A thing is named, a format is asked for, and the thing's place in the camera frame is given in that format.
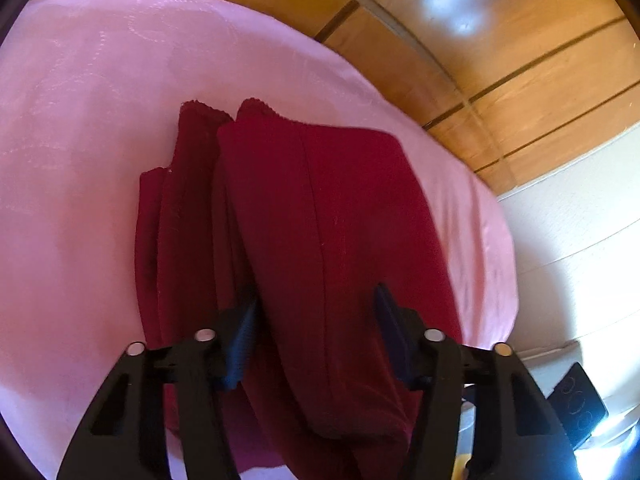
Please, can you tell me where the pink bedspread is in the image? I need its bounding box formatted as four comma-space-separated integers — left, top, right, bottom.
1, 0, 518, 479

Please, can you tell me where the dark red sweater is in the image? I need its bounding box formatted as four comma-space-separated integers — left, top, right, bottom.
134, 99, 461, 479

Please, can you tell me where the black device on floor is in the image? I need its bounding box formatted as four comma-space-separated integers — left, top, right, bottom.
547, 362, 608, 450

